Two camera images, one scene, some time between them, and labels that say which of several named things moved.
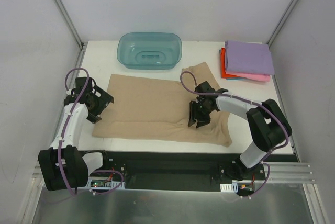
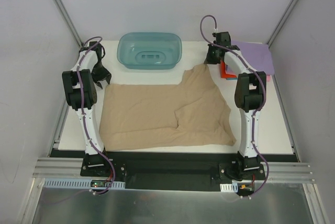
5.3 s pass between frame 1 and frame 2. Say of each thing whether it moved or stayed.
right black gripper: moved
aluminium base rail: stayed
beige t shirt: moved
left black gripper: moved
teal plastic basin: stayed
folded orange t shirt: stayed
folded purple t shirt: stayed
